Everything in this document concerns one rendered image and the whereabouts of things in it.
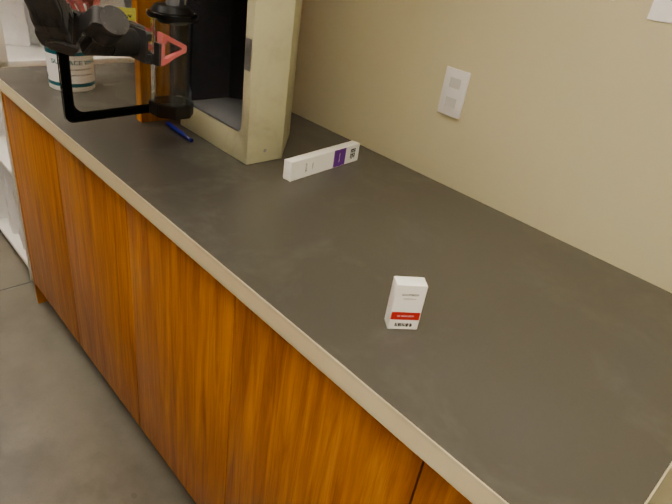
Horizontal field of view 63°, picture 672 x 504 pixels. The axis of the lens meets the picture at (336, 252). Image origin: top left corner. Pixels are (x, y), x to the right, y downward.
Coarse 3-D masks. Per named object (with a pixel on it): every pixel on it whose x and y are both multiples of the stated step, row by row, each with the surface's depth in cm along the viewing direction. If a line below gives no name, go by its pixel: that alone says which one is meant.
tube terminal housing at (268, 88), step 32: (256, 0) 116; (288, 0) 121; (256, 32) 119; (288, 32) 125; (256, 64) 123; (288, 64) 129; (256, 96) 127; (288, 96) 138; (192, 128) 149; (224, 128) 137; (256, 128) 132; (288, 128) 152; (256, 160) 136
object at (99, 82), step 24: (72, 0) 118; (96, 0) 121; (120, 0) 125; (144, 0) 129; (144, 24) 132; (72, 72) 124; (96, 72) 128; (120, 72) 132; (144, 72) 137; (96, 96) 131; (120, 96) 135; (144, 96) 140
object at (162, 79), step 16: (176, 16) 115; (192, 16) 118; (176, 32) 117; (192, 32) 121; (176, 48) 119; (192, 48) 123; (176, 64) 120; (192, 64) 125; (160, 80) 122; (176, 80) 122; (160, 96) 124; (176, 96) 124
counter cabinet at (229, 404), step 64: (64, 192) 158; (64, 256) 176; (128, 256) 134; (64, 320) 198; (128, 320) 147; (192, 320) 117; (256, 320) 97; (128, 384) 162; (192, 384) 126; (256, 384) 103; (320, 384) 87; (192, 448) 137; (256, 448) 110; (320, 448) 92; (384, 448) 79
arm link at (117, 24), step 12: (84, 12) 104; (96, 12) 101; (108, 12) 103; (120, 12) 104; (84, 24) 103; (96, 24) 101; (108, 24) 102; (120, 24) 104; (84, 36) 104; (96, 36) 105; (108, 36) 104; (120, 36) 104; (60, 48) 105; (72, 48) 105
